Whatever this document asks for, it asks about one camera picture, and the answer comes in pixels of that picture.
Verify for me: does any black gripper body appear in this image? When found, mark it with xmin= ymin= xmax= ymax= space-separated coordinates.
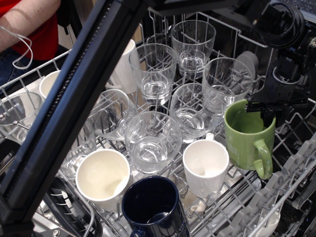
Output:
xmin=245 ymin=55 xmax=312 ymax=112

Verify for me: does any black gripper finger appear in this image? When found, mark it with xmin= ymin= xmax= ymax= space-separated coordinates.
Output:
xmin=275 ymin=105 xmax=293 ymax=127
xmin=261 ymin=108 xmax=276 ymax=127

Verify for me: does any green ceramic mug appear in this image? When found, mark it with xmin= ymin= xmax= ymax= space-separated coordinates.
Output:
xmin=224 ymin=99 xmax=276 ymax=180

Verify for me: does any person forearm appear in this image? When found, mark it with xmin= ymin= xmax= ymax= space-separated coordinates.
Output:
xmin=0 ymin=0 xmax=61 ymax=51

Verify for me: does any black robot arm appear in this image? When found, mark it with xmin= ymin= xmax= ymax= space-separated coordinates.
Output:
xmin=0 ymin=0 xmax=293 ymax=237

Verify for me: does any small white mug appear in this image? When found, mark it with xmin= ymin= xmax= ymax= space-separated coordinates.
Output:
xmin=183 ymin=133 xmax=230 ymax=198

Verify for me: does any navy blue mug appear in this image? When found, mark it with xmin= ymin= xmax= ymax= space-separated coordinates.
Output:
xmin=121 ymin=176 xmax=190 ymax=237

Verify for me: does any tall white mug rear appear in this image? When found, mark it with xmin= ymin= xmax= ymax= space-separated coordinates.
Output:
xmin=105 ymin=39 xmax=137 ymax=94

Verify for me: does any tall white mug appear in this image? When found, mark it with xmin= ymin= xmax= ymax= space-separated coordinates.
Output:
xmin=105 ymin=39 xmax=137 ymax=94
xmin=39 ymin=70 xmax=61 ymax=99

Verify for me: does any white mug front left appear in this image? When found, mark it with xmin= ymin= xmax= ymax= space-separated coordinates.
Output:
xmin=76 ymin=149 xmax=133 ymax=213

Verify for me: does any tall white mug left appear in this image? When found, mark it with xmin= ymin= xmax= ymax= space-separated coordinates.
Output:
xmin=39 ymin=70 xmax=61 ymax=99

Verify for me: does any grey rack roller wheel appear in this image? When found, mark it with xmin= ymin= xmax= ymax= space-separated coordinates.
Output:
xmin=236 ymin=51 xmax=259 ymax=80

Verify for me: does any grey plastic tine row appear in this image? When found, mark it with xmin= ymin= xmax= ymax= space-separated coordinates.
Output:
xmin=218 ymin=135 xmax=316 ymax=237

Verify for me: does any clear glass centre right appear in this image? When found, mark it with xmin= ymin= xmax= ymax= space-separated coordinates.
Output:
xmin=169 ymin=83 xmax=224 ymax=144

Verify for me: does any clear glass rear right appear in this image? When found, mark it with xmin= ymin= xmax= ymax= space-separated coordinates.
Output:
xmin=171 ymin=20 xmax=216 ymax=80

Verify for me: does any clear glass centre front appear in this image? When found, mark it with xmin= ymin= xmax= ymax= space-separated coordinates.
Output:
xmin=124 ymin=111 xmax=183 ymax=175

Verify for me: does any tall clear glass centre rear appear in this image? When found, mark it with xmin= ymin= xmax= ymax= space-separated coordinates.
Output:
xmin=129 ymin=43 xmax=177 ymax=106

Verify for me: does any clear glass centre left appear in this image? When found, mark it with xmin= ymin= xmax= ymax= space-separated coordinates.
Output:
xmin=89 ymin=89 xmax=138 ymax=141

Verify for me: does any clear glass front left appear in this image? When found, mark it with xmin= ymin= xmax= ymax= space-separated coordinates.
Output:
xmin=61 ymin=120 xmax=96 ymax=180

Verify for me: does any red shirt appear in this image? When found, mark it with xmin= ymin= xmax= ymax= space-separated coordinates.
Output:
xmin=0 ymin=0 xmax=58 ymax=61

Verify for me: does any clear glass far left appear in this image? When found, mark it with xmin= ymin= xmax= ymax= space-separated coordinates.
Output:
xmin=0 ymin=92 xmax=42 ymax=144

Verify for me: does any metal clamp screw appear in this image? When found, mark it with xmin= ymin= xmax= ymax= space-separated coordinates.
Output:
xmin=0 ymin=114 xmax=28 ymax=129

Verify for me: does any grey wire dishwasher rack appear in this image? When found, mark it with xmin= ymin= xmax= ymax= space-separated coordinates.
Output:
xmin=0 ymin=0 xmax=316 ymax=237

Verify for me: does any black rack handle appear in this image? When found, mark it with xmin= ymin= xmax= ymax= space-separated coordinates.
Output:
xmin=43 ymin=177 xmax=91 ymax=237

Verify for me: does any white cable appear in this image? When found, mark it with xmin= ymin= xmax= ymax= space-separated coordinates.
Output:
xmin=0 ymin=26 xmax=33 ymax=70

